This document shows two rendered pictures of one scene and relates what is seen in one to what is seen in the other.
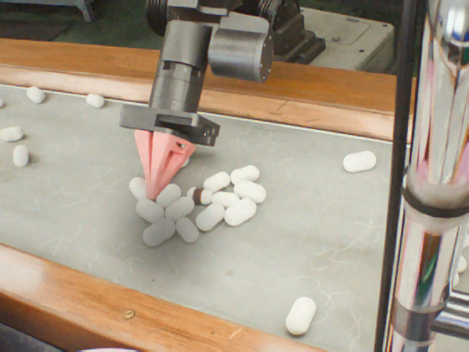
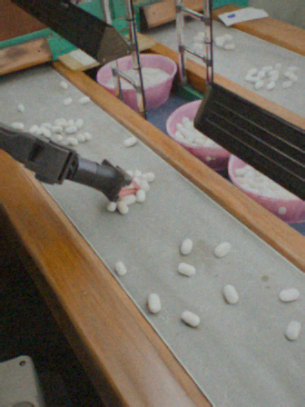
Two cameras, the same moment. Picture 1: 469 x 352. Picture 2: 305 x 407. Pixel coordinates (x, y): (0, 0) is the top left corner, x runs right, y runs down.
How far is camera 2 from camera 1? 1.48 m
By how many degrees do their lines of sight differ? 95
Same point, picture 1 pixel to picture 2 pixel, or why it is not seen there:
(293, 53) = not seen: outside the picture
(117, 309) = (178, 153)
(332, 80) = (16, 200)
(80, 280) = (185, 165)
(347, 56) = not seen: outside the picture
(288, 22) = not seen: outside the picture
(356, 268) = (102, 150)
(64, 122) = (149, 268)
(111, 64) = (87, 285)
